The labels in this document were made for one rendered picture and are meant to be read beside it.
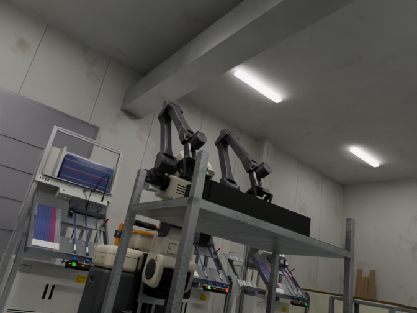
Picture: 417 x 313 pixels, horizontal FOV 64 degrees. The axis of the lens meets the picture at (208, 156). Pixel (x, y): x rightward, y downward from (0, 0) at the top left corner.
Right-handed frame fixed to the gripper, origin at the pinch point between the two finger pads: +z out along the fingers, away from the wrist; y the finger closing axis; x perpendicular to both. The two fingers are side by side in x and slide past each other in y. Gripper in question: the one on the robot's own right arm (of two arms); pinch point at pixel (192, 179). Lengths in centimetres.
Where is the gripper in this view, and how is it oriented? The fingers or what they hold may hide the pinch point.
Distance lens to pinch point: 146.1
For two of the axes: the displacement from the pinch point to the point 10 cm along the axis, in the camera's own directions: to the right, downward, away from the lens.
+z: 1.0, 7.4, -6.6
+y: 7.9, 3.4, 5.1
